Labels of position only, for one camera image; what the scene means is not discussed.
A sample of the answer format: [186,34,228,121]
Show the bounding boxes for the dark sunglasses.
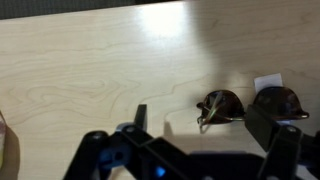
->
[195,85,310,134]

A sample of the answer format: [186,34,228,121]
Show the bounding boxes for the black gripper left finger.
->
[63,104,201,180]

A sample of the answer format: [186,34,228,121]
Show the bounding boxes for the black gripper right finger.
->
[244,104,305,180]

